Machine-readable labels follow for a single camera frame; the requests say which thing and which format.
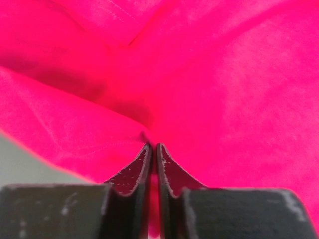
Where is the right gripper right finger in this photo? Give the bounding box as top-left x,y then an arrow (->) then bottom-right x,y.
156,143 -> 318,239

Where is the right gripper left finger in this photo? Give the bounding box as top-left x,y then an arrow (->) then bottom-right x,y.
0,144 -> 153,239

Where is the magenta t shirt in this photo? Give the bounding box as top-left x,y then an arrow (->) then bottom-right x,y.
0,0 -> 319,239

